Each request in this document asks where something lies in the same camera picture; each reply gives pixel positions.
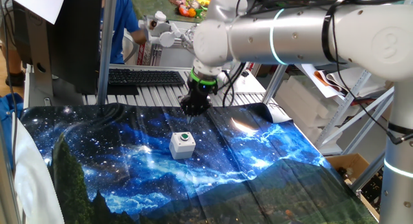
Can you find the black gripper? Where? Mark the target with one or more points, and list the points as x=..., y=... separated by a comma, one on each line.
x=201, y=91

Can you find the white box with green button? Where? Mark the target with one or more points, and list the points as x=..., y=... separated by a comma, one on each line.
x=180, y=149

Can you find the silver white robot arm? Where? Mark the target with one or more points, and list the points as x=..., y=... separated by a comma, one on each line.
x=306, y=36

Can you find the bare person forearm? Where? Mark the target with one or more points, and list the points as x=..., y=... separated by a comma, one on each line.
x=138, y=36

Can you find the black keyboard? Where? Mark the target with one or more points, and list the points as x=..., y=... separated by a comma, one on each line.
x=145, y=78

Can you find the small black computer mouse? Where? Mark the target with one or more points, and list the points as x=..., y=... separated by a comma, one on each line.
x=245, y=73

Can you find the black mouse pad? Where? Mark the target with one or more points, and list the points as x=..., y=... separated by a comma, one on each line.
x=122, y=90

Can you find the starry night printed cloth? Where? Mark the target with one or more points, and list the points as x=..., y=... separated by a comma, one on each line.
x=129, y=153

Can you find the white haptic control device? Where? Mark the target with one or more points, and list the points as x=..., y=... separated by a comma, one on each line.
x=159, y=27

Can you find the orange plush toy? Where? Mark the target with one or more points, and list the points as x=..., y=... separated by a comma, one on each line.
x=187, y=11

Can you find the white foam blocks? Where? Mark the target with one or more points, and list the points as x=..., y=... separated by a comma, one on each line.
x=300, y=101

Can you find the pink plush toy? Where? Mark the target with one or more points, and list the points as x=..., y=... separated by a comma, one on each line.
x=181, y=0

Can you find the person in blue shirt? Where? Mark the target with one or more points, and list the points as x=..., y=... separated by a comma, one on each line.
x=124, y=24

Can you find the green table mat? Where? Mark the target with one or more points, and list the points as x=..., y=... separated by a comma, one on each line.
x=151, y=4

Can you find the black computer monitor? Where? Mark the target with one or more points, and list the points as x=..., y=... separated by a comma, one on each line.
x=74, y=40

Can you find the grey metal shelf rack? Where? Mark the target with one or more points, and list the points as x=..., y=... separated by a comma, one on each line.
x=338, y=116

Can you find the papers and fabric sheets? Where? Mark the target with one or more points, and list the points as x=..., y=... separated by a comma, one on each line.
x=351, y=78

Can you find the brown cardboard box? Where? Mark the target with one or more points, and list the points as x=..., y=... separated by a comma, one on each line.
x=351, y=161

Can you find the white fabric sheet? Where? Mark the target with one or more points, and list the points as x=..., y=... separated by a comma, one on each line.
x=32, y=185

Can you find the black shoe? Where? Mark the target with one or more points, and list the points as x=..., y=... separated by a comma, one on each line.
x=16, y=78

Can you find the white paper sheet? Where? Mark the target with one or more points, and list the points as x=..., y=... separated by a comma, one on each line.
x=38, y=4

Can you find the blue fabric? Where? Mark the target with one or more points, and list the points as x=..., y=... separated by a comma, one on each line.
x=8, y=114

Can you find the aluminium vertical post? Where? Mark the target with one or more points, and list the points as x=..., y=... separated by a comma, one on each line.
x=106, y=56

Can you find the black metal bracket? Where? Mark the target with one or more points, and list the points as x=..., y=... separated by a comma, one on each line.
x=371, y=188

